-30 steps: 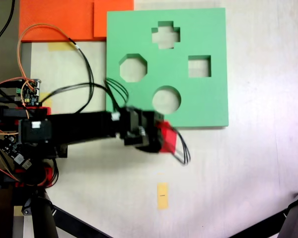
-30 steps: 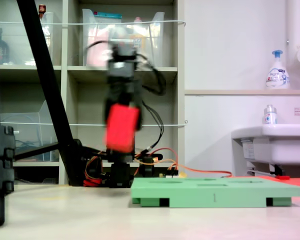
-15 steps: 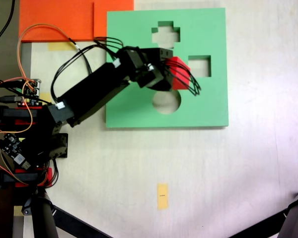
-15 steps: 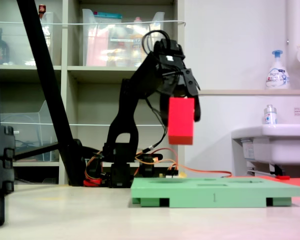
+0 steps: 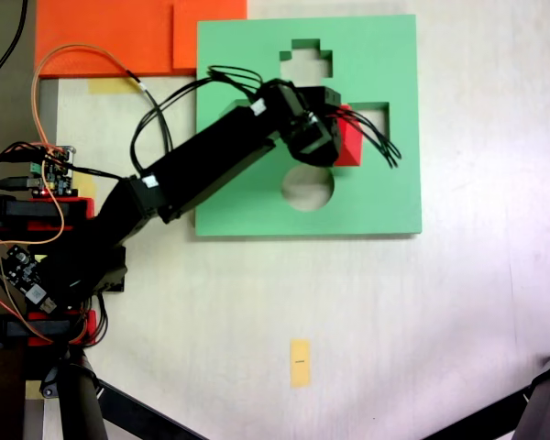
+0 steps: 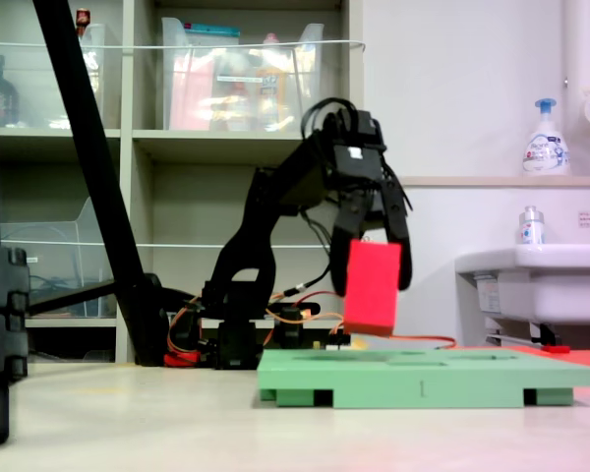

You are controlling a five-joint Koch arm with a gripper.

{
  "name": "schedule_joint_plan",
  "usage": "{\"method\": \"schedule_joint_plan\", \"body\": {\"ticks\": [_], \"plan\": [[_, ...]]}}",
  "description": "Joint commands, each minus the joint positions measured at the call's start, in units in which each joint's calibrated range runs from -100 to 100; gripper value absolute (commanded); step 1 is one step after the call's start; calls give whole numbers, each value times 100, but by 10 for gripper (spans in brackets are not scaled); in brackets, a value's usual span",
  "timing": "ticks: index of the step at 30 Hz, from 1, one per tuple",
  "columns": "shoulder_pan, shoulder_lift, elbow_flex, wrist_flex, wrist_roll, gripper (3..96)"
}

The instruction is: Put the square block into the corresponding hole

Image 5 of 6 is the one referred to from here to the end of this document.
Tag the red square block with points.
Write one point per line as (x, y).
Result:
(350, 142)

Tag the large orange flat block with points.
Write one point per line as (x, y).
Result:
(101, 36)

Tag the green shape sorter board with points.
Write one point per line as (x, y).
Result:
(385, 206)

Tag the wide yellow tape piece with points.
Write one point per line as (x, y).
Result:
(110, 85)

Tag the yellow tape marker strip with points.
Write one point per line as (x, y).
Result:
(300, 362)

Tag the small yellow tape piece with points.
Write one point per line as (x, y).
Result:
(88, 185)
(33, 389)

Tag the black driver circuit board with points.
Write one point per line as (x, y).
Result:
(25, 270)

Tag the thin black tripod leg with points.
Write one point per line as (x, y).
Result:
(486, 414)
(146, 414)

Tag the thick black tripod leg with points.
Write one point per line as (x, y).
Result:
(80, 403)
(545, 403)

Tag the red printed base mount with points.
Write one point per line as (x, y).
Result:
(89, 208)

